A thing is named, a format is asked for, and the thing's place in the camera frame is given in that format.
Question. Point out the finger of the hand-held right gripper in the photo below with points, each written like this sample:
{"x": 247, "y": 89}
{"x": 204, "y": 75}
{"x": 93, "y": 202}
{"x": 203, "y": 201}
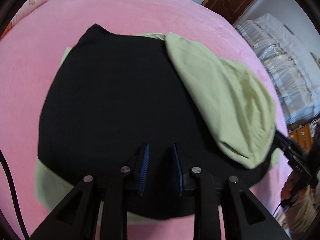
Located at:
{"x": 282, "y": 138}

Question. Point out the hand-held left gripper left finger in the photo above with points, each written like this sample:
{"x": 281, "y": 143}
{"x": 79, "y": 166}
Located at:
{"x": 145, "y": 166}

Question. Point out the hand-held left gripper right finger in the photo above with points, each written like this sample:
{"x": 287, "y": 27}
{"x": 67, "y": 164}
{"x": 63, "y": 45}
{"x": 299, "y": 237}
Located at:
{"x": 177, "y": 171}

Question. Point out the green and black hooded jacket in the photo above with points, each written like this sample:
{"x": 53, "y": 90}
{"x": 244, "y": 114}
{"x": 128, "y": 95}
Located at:
{"x": 100, "y": 92}

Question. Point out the person's right hand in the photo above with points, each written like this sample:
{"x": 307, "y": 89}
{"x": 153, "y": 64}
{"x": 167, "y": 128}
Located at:
{"x": 286, "y": 188}

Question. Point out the wooden drawer cabinet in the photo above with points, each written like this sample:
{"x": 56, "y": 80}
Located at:
{"x": 301, "y": 136}

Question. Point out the white folded bedding pile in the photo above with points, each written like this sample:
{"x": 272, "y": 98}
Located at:
{"x": 285, "y": 55}

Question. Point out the pink bed sheet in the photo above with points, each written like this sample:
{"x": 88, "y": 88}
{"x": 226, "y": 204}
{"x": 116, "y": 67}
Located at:
{"x": 150, "y": 10}

